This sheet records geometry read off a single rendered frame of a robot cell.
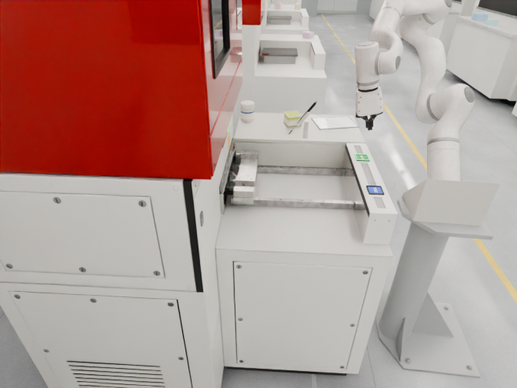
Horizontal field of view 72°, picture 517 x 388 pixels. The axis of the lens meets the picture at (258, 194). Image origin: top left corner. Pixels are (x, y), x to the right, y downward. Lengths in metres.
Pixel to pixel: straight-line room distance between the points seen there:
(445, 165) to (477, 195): 0.16
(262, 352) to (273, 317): 0.25
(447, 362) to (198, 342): 1.30
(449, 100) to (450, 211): 0.44
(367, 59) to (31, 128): 1.08
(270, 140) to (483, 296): 1.62
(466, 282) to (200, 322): 1.83
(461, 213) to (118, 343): 1.36
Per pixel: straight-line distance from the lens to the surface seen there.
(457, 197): 1.53
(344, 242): 1.35
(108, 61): 0.84
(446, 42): 7.96
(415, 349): 2.15
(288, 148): 1.73
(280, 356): 1.76
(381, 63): 1.42
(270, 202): 1.48
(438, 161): 1.59
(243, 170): 1.62
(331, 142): 1.74
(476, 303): 2.54
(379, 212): 1.29
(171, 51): 0.79
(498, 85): 6.02
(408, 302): 1.91
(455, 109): 1.63
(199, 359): 1.45
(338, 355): 1.77
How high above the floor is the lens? 1.68
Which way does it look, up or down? 34 degrees down
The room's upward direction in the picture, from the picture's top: 1 degrees clockwise
